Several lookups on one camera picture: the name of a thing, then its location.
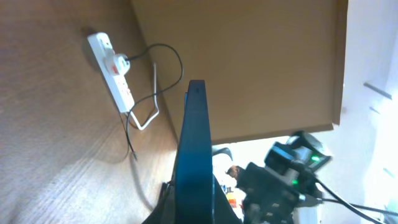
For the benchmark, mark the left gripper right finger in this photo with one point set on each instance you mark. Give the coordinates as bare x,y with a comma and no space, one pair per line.
223,212

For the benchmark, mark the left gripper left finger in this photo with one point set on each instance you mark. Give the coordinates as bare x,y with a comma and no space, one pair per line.
164,212

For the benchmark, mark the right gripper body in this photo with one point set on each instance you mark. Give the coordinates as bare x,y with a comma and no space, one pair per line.
269,199

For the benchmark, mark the blue Samsung Galaxy smartphone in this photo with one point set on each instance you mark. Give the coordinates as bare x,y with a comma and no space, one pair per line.
194,181

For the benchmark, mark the white USB charger adapter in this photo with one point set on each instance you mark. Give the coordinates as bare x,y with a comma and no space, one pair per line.
117,64

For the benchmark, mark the person in background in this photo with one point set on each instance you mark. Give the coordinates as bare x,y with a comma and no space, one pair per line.
235,171

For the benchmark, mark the white power strip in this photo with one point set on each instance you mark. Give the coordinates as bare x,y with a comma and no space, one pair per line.
102,47

